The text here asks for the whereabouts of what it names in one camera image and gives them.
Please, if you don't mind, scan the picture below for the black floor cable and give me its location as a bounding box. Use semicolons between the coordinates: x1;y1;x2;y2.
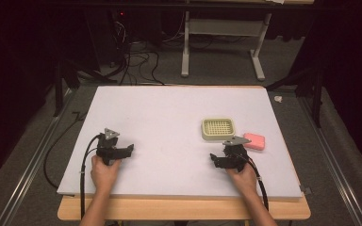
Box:
42;110;88;190

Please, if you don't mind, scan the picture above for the tangle of black floor cables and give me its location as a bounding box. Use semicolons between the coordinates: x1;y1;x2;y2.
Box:
107;18;167;87

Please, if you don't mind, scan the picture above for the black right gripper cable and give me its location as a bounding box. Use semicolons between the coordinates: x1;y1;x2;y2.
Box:
246;155;270;212

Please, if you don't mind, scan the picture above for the white foam board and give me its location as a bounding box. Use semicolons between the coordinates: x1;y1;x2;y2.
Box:
57;85;304;201

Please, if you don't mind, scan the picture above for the pink soap bar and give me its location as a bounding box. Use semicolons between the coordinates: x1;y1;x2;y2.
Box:
242;132;266;152

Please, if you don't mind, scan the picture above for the metal floor rail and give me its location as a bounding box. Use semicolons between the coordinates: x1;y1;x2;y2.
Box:
297;96;362;226
0;89;74;226

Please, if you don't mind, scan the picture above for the person's right hand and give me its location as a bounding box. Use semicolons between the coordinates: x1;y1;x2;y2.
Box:
225;162;259;198

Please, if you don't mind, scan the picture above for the person's left hand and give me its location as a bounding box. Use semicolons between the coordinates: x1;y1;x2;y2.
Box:
90;154;123;196

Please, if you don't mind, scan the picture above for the white metal desk frame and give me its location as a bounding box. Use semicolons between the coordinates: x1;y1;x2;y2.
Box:
180;10;273;82

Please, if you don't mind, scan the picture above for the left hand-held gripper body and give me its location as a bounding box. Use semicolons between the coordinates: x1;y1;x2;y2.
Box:
95;127;123;167

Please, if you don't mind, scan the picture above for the black metal stand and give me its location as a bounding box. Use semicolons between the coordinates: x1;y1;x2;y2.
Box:
52;57;118;118
264;67;325;129

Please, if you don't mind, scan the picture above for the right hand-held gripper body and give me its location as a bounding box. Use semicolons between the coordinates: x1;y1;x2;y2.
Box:
222;135;253;173

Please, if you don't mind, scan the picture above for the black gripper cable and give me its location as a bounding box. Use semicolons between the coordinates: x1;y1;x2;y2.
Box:
246;155;270;212
79;134;102;220

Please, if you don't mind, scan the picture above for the wooden table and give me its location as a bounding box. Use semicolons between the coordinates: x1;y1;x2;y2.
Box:
57;84;312;221

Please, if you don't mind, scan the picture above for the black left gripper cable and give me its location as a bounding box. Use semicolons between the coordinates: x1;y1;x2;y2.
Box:
79;134;102;220

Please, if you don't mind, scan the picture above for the beige soap dish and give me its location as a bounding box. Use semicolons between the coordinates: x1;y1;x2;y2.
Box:
200;117;237;142

